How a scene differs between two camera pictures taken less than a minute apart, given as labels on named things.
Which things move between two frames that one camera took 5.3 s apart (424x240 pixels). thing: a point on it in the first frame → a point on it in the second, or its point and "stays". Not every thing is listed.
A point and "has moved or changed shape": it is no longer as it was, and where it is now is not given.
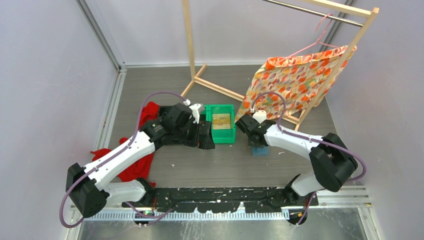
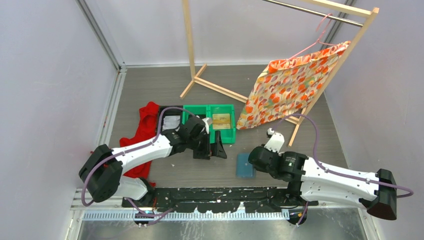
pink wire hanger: x=323 y=34 stays
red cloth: x=147 y=112 stays
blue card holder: x=258 y=151 has moved or changed shape
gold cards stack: x=221 y=121 stays
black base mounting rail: x=222 y=200 stays
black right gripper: x=261 y=145 → x=272 y=151
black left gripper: x=204 y=141 → x=205 y=154
